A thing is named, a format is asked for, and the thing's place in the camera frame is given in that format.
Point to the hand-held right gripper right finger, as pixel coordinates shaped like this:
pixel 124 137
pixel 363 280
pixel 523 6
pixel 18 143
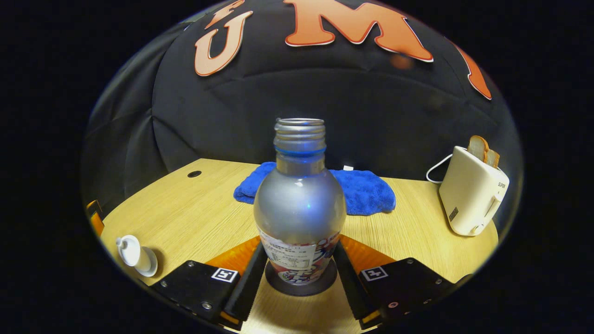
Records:
pixel 355 287

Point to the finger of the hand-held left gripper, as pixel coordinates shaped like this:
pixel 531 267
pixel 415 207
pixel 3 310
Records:
pixel 96 220

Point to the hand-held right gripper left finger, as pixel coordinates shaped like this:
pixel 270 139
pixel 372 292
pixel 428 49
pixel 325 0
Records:
pixel 248 287

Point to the white teacup lid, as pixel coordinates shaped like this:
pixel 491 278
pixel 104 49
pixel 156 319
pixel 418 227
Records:
pixel 130 250

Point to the dark round coaster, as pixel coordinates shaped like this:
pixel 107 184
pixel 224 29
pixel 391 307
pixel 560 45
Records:
pixel 301 290

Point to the silver water bottle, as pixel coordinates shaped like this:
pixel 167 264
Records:
pixel 299 204

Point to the blue towel cloth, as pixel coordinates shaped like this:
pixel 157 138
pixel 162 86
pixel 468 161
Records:
pixel 366 192

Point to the black table grommet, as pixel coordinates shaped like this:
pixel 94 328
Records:
pixel 194 174

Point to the white toaster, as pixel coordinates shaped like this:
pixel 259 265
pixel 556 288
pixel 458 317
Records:
pixel 471 195

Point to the black backdrop cloth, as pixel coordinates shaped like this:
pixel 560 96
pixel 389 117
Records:
pixel 371 116

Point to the toast bread slice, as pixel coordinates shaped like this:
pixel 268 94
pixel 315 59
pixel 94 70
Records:
pixel 478 148
pixel 493 159

